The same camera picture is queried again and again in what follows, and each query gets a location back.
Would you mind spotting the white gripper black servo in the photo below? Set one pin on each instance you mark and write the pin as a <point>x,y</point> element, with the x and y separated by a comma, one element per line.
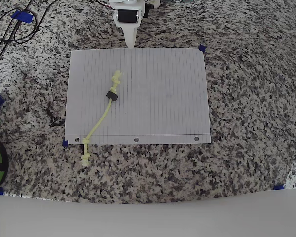
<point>127,18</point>

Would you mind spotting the lined paper sheet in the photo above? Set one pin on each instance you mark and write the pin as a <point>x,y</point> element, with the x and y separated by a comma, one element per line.
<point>162,98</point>

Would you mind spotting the white foam board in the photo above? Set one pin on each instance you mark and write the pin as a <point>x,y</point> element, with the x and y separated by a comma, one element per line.
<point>148,219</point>

